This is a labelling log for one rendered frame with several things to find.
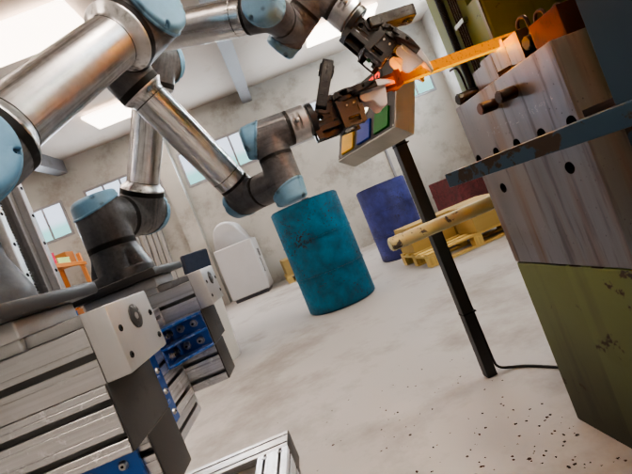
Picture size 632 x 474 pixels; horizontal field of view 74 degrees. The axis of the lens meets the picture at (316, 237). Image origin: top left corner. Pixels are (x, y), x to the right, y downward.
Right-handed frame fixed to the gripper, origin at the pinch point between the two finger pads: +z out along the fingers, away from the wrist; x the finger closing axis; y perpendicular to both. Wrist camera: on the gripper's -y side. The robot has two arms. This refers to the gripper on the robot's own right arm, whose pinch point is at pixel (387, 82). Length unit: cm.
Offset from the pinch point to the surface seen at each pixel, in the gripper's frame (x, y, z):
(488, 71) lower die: -5.6, 4.5, 27.7
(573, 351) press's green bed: -6, 77, 22
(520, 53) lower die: 6.8, 5.9, 27.7
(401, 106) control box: -38.9, -1.5, 17.7
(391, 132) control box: -40.0, 4.9, 12.1
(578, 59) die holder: 22.1, 14.0, 25.9
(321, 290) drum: -275, 77, -10
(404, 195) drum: -399, 28, 136
